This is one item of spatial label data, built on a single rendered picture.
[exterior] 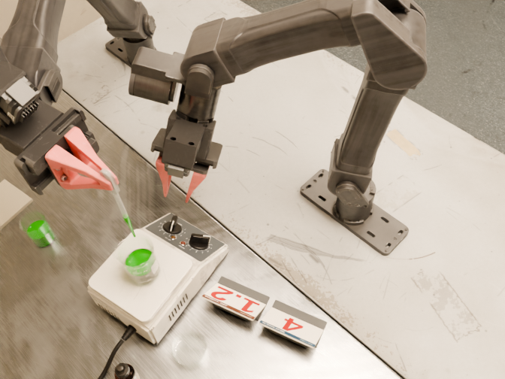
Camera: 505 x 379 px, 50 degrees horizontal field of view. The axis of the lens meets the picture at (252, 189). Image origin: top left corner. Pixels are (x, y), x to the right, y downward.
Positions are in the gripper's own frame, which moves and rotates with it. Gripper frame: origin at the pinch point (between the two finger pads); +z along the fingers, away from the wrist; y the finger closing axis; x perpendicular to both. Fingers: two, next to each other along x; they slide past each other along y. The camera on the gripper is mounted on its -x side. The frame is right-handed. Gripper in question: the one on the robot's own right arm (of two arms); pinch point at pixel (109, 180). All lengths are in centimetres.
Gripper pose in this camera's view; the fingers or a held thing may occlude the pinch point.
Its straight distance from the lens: 66.3
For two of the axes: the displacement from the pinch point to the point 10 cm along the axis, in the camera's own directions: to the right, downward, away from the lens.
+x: 0.4, 5.5, 8.3
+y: 5.5, -7.1, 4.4
